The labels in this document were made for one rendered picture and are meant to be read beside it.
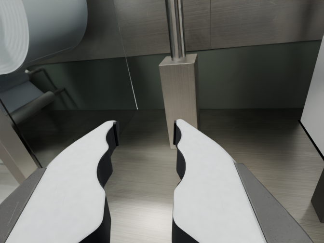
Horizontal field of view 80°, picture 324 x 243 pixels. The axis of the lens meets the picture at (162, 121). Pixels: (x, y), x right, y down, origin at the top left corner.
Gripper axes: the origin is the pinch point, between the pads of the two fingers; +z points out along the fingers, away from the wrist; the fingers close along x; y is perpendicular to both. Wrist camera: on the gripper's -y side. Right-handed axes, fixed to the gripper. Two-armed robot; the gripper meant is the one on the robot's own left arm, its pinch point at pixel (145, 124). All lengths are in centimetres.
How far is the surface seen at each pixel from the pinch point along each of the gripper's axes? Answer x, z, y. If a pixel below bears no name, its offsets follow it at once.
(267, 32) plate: 37, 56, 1
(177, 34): 6.3, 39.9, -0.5
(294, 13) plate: 42, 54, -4
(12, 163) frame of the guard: -24.6, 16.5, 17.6
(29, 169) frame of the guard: -23.1, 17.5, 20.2
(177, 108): 6.8, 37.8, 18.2
